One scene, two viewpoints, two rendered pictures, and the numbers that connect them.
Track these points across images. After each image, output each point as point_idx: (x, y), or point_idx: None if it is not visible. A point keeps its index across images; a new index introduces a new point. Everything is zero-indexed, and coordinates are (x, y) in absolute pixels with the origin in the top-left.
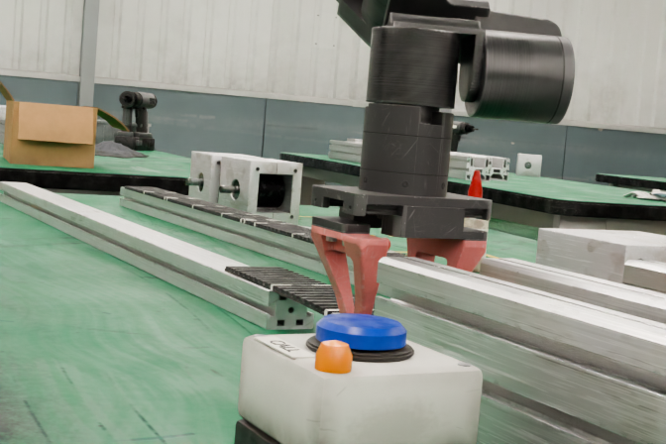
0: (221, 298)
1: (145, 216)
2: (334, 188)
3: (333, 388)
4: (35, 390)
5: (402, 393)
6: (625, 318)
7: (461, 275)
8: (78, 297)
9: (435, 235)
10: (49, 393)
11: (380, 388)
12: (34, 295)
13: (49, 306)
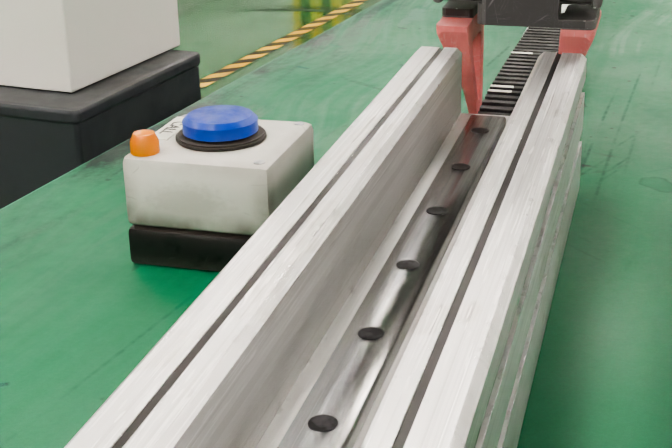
0: None
1: None
2: None
3: (129, 167)
4: None
5: (189, 179)
6: (368, 141)
7: (411, 74)
8: (414, 47)
9: (522, 23)
10: None
11: (168, 171)
12: (381, 43)
13: (368, 55)
